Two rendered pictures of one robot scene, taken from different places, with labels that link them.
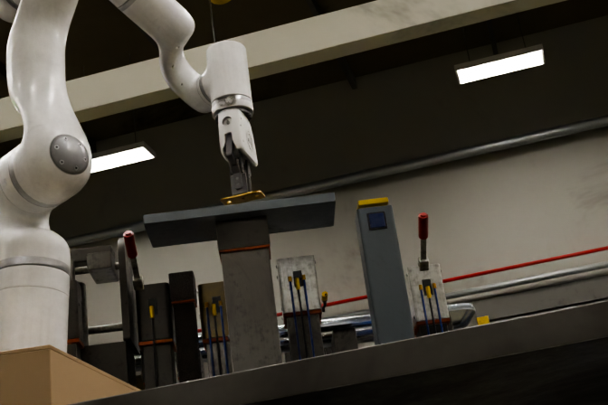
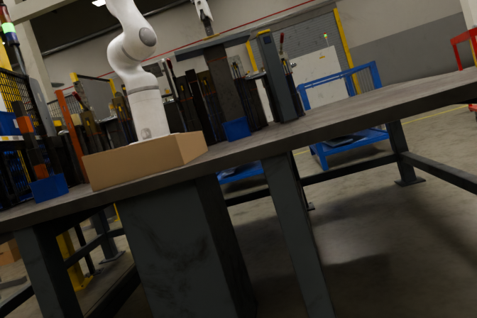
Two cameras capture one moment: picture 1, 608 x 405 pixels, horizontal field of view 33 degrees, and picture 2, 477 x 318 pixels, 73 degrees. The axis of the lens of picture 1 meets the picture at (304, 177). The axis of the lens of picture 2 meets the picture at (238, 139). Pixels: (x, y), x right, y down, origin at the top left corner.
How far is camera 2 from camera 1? 53 cm
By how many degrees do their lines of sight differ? 26
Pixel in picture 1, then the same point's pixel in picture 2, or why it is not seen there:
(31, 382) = (170, 150)
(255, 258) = (222, 62)
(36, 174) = (135, 49)
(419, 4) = not seen: outside the picture
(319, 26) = not seen: outside the picture
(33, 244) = (143, 81)
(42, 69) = not seen: outside the picture
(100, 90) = not seen: outside the picture
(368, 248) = (265, 52)
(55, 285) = (157, 96)
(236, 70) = not seen: outside the picture
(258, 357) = (231, 102)
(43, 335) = (158, 119)
